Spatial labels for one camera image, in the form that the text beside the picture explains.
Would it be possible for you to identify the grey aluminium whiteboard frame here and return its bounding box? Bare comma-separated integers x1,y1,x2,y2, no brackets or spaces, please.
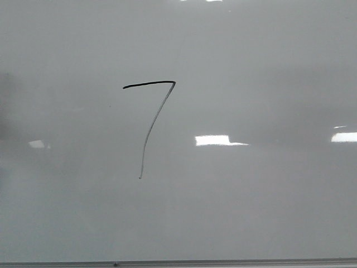
1,257,356,267

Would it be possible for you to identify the white whiteboard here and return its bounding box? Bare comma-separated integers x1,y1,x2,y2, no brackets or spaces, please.
1,1,356,262

